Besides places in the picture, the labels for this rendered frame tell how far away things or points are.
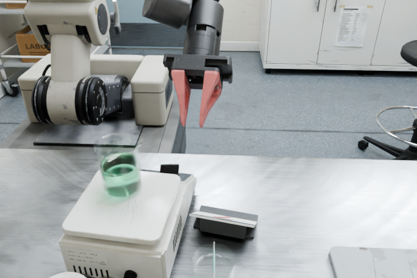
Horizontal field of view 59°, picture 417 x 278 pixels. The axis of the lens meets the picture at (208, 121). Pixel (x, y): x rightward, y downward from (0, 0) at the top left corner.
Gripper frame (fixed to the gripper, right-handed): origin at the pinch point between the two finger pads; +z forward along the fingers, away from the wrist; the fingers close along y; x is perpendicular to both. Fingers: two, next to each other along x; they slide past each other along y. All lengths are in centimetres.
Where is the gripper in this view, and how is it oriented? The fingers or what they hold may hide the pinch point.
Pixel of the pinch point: (192, 120)
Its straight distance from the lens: 53.9
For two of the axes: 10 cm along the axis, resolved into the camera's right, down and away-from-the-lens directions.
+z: -1.1, 9.4, -3.3
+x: 1.0, 3.4, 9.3
